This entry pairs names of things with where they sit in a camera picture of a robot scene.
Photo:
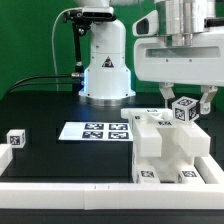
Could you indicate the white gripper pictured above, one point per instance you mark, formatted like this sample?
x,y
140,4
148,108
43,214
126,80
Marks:
x,y
202,63

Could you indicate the white tagged cube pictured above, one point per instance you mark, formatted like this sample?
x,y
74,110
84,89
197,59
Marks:
x,y
16,137
185,109

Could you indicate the white chair back frame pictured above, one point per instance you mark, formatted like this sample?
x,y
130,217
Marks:
x,y
155,132

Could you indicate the white chair seat with pegs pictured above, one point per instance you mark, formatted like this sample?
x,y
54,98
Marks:
x,y
166,166

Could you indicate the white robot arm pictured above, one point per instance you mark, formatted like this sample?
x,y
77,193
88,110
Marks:
x,y
180,41

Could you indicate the white marker sheet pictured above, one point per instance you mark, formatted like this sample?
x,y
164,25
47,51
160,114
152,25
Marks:
x,y
95,131

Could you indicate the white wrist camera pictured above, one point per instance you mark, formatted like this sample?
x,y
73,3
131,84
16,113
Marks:
x,y
147,25

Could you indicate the white right border rail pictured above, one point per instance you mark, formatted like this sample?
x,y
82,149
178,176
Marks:
x,y
210,171

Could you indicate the white border rail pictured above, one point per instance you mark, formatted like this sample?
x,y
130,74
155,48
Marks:
x,y
5,156
210,171
110,196

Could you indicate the black camera on stand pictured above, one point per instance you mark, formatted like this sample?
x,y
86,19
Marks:
x,y
81,19

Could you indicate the white left border rail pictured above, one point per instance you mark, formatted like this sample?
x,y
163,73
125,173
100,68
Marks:
x,y
5,156

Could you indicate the white front border rail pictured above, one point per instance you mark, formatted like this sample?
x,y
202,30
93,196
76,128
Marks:
x,y
110,196

